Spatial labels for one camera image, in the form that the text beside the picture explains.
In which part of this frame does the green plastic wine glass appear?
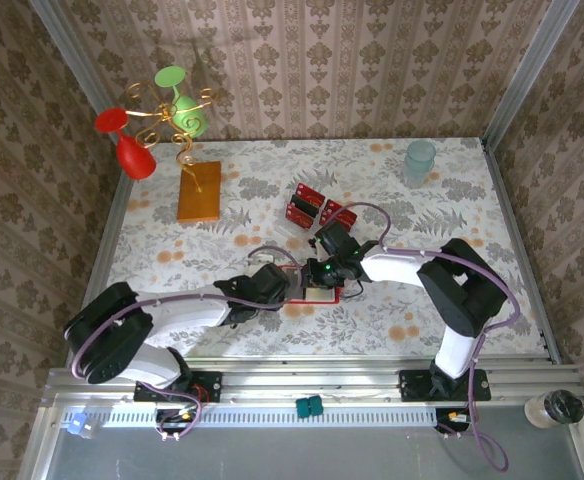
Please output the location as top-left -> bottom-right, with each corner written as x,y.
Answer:
153,65 -> 209,141

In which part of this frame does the grey metal panel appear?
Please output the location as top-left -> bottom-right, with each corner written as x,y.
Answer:
46,424 -> 584,480

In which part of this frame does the clear jar black lid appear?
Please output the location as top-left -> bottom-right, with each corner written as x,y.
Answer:
523,388 -> 584,430

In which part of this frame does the teal plastic block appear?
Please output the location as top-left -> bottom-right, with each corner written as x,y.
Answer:
295,396 -> 325,420

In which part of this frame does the red card holder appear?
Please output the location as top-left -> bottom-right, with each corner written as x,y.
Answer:
276,263 -> 344,306

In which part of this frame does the white slotted cable tray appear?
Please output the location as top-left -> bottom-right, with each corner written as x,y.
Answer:
60,403 -> 441,429

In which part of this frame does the gold wire rack wooden base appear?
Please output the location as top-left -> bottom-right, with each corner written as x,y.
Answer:
125,81 -> 223,224

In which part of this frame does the floral table cover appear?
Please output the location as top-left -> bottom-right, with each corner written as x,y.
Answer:
102,137 -> 548,359

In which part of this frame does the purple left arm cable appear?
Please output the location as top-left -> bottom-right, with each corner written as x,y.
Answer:
71,244 -> 296,444

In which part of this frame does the red plastic wine glass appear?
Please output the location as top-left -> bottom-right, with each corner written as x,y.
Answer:
94,106 -> 158,182

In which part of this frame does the aluminium table side rail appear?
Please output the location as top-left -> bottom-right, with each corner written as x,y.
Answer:
90,172 -> 136,294
479,137 -> 563,365

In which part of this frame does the black control box with wires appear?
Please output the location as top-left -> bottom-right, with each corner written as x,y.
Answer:
152,405 -> 204,442
434,405 -> 473,440

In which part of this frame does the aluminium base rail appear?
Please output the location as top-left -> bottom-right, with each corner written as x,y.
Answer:
41,353 -> 584,409

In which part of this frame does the aluminium frame post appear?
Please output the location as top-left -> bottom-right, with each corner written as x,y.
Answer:
479,0 -> 583,149
28,0 -> 134,181

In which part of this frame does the black credit card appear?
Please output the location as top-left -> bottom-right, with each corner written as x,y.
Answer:
291,193 -> 322,212

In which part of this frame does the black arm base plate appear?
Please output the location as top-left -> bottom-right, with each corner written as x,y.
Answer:
132,370 -> 224,404
398,368 -> 492,403

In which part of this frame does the pale blue plastic cup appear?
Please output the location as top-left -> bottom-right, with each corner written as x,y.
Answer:
401,139 -> 438,190

